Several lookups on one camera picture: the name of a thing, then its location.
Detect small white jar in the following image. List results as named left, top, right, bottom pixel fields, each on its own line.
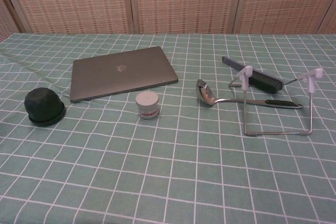
left=135, top=91, right=161, bottom=120

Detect grey closed laptop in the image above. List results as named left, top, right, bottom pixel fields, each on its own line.
left=69, top=46, right=180, bottom=103

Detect green checked tablecloth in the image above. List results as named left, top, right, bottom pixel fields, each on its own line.
left=0, top=33, right=336, bottom=224

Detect blue brush black bristles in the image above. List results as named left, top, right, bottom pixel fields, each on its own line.
left=222, top=55, right=285, bottom=93

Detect woven bamboo screen panel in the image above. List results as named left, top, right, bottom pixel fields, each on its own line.
left=233, top=0, right=336, bottom=35
left=318, top=7, right=336, bottom=36
left=131, top=0, right=244, bottom=35
left=0, top=0, right=28, bottom=44
left=0, top=0, right=135, bottom=35

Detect steel ladle black handle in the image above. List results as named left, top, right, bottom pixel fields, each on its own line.
left=196, top=79, right=303, bottom=110

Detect metal wire stand white clips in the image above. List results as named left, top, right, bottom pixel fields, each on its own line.
left=228, top=67, right=324, bottom=137

